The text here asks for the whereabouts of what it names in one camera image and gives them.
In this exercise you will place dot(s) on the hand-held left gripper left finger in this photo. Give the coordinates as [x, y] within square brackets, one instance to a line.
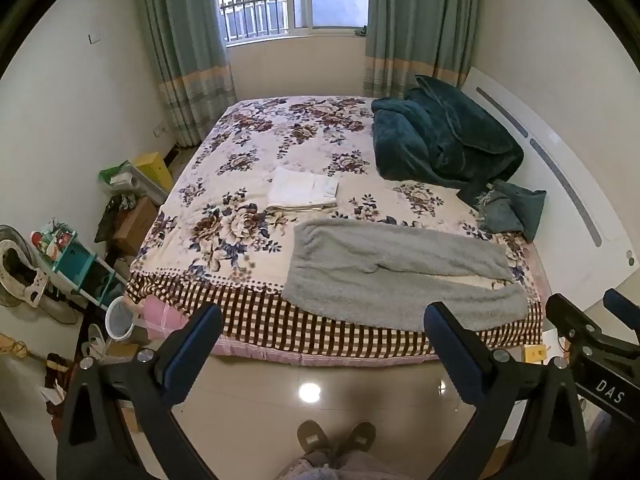
[192, 355]

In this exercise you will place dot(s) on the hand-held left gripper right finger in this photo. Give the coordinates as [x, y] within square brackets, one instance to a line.
[450, 355]

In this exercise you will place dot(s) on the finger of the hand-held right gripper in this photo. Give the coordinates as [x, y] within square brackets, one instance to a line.
[570, 315]
[622, 307]

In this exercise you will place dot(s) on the grey fluffy pants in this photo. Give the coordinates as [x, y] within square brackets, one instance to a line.
[350, 270]

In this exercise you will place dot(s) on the small yellow object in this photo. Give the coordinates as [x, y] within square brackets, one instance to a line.
[534, 354]

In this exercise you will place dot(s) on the white wastebasket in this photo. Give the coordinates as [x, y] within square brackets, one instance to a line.
[120, 320]

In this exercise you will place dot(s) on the white shoes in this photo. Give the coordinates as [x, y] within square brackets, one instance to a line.
[95, 342]

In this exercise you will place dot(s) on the small teal fringed cloth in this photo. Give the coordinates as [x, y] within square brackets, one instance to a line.
[515, 207]

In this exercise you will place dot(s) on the person's right slipper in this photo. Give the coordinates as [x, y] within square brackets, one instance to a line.
[357, 437]

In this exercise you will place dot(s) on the person's slipper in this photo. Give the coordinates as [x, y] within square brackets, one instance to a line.
[357, 437]
[312, 435]

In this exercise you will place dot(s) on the dark red cloth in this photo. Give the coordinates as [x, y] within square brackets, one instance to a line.
[59, 375]

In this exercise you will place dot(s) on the person's right leg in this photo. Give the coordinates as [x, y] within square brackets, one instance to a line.
[367, 469]

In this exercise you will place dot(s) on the person's leg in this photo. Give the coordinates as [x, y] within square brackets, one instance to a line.
[367, 469]
[310, 469]

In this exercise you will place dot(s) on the person's left slipper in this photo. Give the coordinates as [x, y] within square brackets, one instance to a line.
[312, 435]

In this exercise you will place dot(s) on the cardboard box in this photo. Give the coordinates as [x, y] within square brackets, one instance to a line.
[135, 222]

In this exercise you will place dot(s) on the teal shelf rack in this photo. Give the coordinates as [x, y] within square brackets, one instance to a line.
[75, 255]

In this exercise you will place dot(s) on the person's left leg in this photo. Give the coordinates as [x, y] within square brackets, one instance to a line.
[310, 469]

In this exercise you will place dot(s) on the dark patterned cloth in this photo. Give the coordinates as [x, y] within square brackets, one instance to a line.
[111, 212]

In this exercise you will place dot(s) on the straw broom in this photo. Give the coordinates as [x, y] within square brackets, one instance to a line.
[20, 347]

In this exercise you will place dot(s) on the grey plastic bundle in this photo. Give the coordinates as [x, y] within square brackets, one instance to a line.
[142, 187]

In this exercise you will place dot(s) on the white headboard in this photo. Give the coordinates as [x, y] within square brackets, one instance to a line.
[550, 140]

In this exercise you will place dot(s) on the yellow box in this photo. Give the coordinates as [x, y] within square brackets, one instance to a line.
[152, 170]

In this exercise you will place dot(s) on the floor fan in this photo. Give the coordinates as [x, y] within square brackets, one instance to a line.
[20, 270]

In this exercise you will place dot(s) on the folded white cloth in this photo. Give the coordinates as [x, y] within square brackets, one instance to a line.
[295, 187]

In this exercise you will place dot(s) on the green plastic bag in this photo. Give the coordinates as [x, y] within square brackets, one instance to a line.
[114, 172]

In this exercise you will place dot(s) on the bed with floral checked sheet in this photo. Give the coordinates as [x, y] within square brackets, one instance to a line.
[240, 160]

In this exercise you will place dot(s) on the teal fleece blanket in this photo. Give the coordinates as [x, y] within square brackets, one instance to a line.
[435, 135]

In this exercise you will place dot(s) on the teal striped curtain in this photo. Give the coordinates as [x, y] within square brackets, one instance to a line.
[415, 25]
[185, 60]

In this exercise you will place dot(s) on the barred window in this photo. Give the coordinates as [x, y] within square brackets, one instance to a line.
[280, 0]

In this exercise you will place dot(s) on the wall switch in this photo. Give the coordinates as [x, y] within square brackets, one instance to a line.
[95, 38]

